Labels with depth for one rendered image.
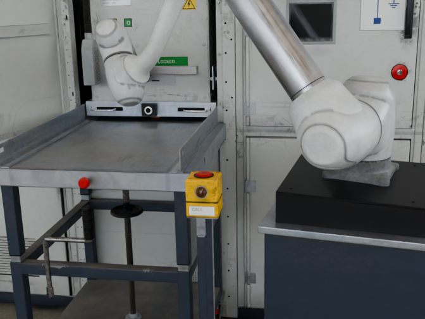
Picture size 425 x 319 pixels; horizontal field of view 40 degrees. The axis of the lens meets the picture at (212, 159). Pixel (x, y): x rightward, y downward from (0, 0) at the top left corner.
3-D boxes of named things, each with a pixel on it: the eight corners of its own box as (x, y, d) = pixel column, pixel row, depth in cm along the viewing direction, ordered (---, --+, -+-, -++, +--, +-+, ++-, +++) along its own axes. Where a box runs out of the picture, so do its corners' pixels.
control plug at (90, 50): (95, 85, 228) (92, 39, 224) (83, 85, 229) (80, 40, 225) (102, 83, 236) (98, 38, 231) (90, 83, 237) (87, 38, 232)
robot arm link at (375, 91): (399, 150, 168) (406, 73, 161) (380, 168, 153) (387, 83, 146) (344, 142, 176) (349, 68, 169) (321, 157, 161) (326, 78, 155)
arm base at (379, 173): (401, 164, 174) (403, 145, 173) (388, 187, 155) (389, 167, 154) (340, 156, 182) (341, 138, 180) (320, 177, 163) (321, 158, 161)
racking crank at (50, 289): (45, 298, 181) (35, 206, 173) (49, 293, 184) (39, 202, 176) (97, 301, 178) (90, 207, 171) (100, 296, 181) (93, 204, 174)
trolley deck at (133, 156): (192, 192, 168) (191, 172, 166) (-10, 185, 178) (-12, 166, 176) (226, 137, 232) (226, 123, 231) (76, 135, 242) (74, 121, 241)
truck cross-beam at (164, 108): (216, 117, 234) (215, 102, 233) (86, 115, 243) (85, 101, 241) (218, 114, 239) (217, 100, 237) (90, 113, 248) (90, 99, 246)
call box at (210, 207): (217, 219, 144) (217, 180, 141) (186, 218, 145) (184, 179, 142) (222, 208, 151) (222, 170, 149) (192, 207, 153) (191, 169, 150)
